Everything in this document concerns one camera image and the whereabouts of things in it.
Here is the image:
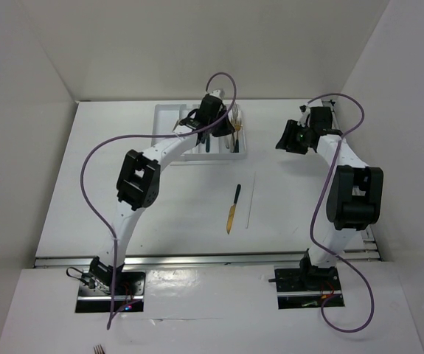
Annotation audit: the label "gold fork green handle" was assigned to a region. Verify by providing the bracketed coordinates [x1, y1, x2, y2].
[234, 116, 243, 153]
[230, 118, 239, 153]

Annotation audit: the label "gold spoon green handle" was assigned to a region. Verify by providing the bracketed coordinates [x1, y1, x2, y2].
[205, 136, 211, 153]

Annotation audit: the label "white chopstick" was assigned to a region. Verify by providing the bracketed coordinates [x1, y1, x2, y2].
[246, 171, 257, 229]
[170, 161, 229, 166]

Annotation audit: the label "silver fork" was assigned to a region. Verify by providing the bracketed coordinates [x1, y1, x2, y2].
[223, 136, 230, 150]
[232, 104, 239, 120]

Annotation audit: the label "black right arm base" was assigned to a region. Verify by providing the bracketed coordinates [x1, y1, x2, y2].
[268, 259, 341, 293]

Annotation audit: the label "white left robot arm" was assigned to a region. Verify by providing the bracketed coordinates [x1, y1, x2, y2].
[89, 89, 234, 294]

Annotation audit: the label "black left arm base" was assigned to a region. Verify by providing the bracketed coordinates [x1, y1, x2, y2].
[66, 257, 146, 299]

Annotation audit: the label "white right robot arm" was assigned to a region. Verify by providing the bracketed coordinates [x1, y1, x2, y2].
[276, 105, 383, 291]

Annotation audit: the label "white compartment cutlery tray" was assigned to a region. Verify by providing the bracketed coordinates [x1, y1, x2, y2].
[151, 103, 247, 162]

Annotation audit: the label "gold fork bottom edge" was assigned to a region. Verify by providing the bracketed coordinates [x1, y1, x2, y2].
[94, 344, 105, 354]

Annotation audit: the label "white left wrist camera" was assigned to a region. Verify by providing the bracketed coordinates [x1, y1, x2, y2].
[210, 88, 225, 100]

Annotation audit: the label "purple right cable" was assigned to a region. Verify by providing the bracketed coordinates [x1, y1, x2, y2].
[307, 92, 375, 334]

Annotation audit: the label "purple cable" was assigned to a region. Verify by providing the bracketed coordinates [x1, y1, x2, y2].
[80, 72, 239, 330]
[307, 92, 375, 334]

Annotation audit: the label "aluminium rail right side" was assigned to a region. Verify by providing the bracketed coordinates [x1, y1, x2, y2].
[322, 99, 378, 254]

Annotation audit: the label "aluminium rail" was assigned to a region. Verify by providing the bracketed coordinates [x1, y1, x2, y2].
[33, 251, 380, 270]
[322, 99, 378, 254]

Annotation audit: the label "aluminium rail front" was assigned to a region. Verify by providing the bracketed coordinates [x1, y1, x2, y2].
[33, 251, 380, 270]

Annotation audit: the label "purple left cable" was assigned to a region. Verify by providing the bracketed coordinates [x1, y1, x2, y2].
[80, 72, 239, 330]

